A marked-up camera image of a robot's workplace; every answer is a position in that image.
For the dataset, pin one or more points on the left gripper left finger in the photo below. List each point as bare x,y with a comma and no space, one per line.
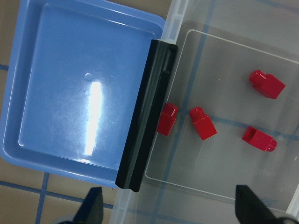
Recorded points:
91,210

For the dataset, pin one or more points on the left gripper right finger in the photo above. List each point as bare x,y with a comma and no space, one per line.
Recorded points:
249,209

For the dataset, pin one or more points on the red block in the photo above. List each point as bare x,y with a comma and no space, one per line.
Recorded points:
266,84
167,119
259,139
202,123

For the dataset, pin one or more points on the clear plastic storage box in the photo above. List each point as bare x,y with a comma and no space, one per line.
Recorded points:
220,43

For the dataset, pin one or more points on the blue plastic tray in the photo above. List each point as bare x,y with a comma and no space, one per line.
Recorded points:
73,79

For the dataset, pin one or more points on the black box latch handle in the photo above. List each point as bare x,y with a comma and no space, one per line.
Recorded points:
149,103

